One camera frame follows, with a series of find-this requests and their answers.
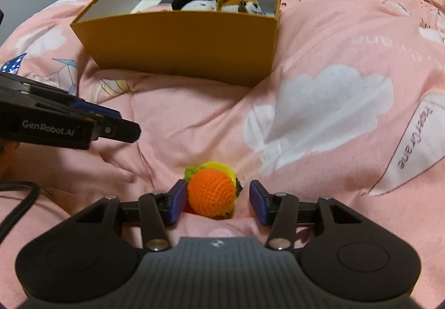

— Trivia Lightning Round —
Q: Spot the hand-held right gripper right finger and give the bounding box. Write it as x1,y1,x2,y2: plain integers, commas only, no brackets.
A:
249,180,372,250

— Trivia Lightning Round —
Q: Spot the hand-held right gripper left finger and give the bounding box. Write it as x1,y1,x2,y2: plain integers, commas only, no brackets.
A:
71,179,188,250

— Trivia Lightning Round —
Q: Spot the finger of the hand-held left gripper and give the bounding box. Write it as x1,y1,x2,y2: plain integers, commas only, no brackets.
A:
69,100,123,120
91,117,142,143

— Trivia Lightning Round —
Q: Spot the crocheted orange fruit toy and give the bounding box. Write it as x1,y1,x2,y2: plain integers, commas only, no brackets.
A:
183,162,244,220

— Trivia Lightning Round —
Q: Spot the orange cardboard box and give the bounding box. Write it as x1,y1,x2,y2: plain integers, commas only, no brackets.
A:
70,0,284,89

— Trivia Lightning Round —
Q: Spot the black and white plush toy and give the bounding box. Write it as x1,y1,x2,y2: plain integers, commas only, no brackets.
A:
172,0,219,13

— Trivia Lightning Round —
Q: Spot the pink printed duvet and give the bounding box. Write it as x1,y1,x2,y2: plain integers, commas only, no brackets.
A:
0,0,445,296

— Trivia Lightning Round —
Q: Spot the black braided cable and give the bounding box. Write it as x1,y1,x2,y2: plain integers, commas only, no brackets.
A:
0,181,53,244

